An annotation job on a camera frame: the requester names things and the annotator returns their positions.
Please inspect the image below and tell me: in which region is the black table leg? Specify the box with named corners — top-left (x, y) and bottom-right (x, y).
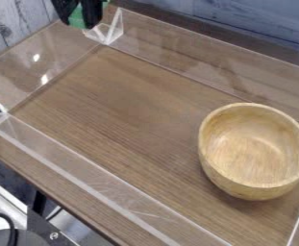
top-left (32, 191), bottom-right (48, 215)

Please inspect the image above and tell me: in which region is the black metal base plate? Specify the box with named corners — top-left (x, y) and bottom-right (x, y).
top-left (26, 210), bottom-right (81, 246)

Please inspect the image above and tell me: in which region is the light wooden bowl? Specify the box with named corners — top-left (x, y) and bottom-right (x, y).
top-left (198, 103), bottom-right (299, 201)

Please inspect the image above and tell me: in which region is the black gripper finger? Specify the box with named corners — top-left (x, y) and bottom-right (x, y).
top-left (82, 0), bottom-right (103, 29)
top-left (51, 0), bottom-right (79, 25)

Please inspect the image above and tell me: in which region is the clear acrylic corner bracket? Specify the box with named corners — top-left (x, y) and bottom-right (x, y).
top-left (83, 8), bottom-right (123, 45)

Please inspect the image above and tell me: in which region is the black cable loop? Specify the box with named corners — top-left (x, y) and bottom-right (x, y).
top-left (0, 211), bottom-right (19, 246)

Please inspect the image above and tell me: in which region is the green rectangular block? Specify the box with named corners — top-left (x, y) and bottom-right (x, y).
top-left (69, 5), bottom-right (86, 29)

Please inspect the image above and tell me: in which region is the clear acrylic front wall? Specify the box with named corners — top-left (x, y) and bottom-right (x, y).
top-left (0, 104), bottom-right (232, 246)

